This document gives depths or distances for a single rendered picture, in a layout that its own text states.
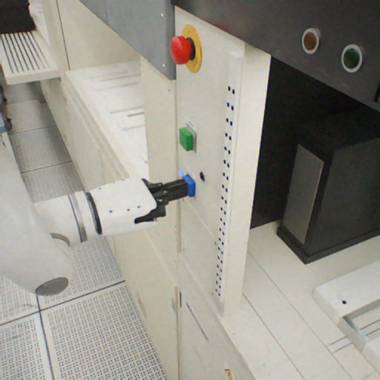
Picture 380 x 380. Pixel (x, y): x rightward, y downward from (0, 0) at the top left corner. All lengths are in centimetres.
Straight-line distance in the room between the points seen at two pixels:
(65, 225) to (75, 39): 147
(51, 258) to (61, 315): 140
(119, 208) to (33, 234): 16
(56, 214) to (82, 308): 134
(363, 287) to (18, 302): 159
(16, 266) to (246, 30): 40
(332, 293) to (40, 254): 56
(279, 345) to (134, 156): 76
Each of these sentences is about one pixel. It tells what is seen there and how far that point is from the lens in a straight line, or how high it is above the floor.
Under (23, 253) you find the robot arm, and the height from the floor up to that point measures 117.
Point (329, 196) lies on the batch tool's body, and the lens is 82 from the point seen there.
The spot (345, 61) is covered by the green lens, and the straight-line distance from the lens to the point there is 35.
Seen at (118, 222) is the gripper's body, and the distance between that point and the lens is 65.
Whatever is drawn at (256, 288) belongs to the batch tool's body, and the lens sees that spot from 87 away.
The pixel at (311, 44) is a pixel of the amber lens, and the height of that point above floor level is 143.
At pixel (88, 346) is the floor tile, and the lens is 185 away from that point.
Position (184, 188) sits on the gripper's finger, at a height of 111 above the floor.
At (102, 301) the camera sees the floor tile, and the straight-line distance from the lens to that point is 197.
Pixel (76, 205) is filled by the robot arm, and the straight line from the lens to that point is 65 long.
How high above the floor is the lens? 154
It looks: 37 degrees down
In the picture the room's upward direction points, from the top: straight up
